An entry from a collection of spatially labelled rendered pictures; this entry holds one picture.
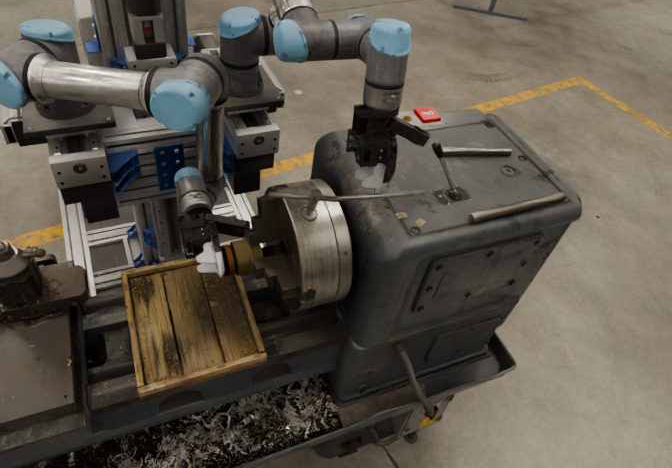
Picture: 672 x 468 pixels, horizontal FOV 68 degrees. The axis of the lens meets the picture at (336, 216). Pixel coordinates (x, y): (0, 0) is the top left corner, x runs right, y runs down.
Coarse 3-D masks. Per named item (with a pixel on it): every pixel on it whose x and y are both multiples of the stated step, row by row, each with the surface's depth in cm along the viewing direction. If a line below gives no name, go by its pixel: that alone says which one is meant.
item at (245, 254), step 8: (240, 240) 120; (224, 248) 117; (232, 248) 118; (240, 248) 117; (248, 248) 117; (256, 248) 120; (224, 256) 116; (232, 256) 116; (240, 256) 117; (248, 256) 117; (256, 256) 119; (224, 264) 122; (232, 264) 116; (240, 264) 117; (248, 264) 118; (224, 272) 120; (232, 272) 118; (240, 272) 118; (248, 272) 119
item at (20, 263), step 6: (12, 246) 105; (18, 252) 105; (24, 252) 107; (12, 258) 103; (18, 258) 104; (24, 258) 106; (0, 264) 102; (6, 264) 102; (12, 264) 103; (18, 264) 104; (24, 264) 105; (0, 270) 102; (6, 270) 103; (12, 270) 103; (18, 270) 104; (0, 276) 103; (6, 276) 103; (12, 276) 104
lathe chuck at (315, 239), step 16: (288, 192) 117; (304, 192) 117; (288, 208) 113; (320, 208) 114; (288, 224) 114; (304, 224) 111; (320, 224) 112; (288, 240) 116; (304, 240) 110; (320, 240) 112; (288, 256) 119; (304, 256) 110; (320, 256) 112; (336, 256) 113; (304, 272) 111; (320, 272) 113; (336, 272) 114; (304, 288) 113; (320, 288) 115; (336, 288) 117; (288, 304) 127; (304, 304) 117; (320, 304) 122
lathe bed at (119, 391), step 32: (256, 288) 141; (96, 320) 127; (256, 320) 147; (288, 320) 135; (320, 320) 139; (96, 352) 132; (128, 352) 125; (288, 352) 129; (320, 352) 139; (96, 384) 119; (128, 384) 117; (224, 384) 130; (256, 384) 137; (96, 416) 118; (128, 416) 123; (160, 416) 128; (64, 448) 120
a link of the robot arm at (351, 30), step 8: (352, 16) 101; (360, 16) 100; (368, 16) 100; (336, 24) 94; (344, 24) 95; (352, 24) 96; (360, 24) 96; (368, 24) 95; (344, 32) 94; (352, 32) 95; (360, 32) 95; (344, 40) 95; (352, 40) 95; (360, 40) 94; (344, 48) 95; (352, 48) 96; (336, 56) 97; (344, 56) 97; (352, 56) 98; (360, 56) 97
